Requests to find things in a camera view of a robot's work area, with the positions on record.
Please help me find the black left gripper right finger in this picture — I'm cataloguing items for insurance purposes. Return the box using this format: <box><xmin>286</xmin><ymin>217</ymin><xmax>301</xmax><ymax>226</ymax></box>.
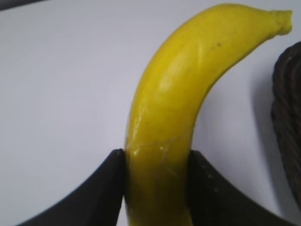
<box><xmin>187</xmin><ymin>150</ymin><xmax>291</xmax><ymax>226</ymax></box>

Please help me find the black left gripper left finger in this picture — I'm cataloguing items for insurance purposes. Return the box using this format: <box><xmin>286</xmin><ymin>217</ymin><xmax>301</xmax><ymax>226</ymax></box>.
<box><xmin>21</xmin><ymin>149</ymin><xmax>125</xmax><ymax>226</ymax></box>

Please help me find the yellow plastic banana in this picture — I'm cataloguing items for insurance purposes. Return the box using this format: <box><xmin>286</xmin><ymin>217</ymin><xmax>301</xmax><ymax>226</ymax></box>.
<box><xmin>125</xmin><ymin>3</ymin><xmax>293</xmax><ymax>226</ymax></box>

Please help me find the black woven basket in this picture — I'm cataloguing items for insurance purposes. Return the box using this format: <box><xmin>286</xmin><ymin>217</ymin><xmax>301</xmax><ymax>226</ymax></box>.
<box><xmin>271</xmin><ymin>42</ymin><xmax>301</xmax><ymax>205</ymax></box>

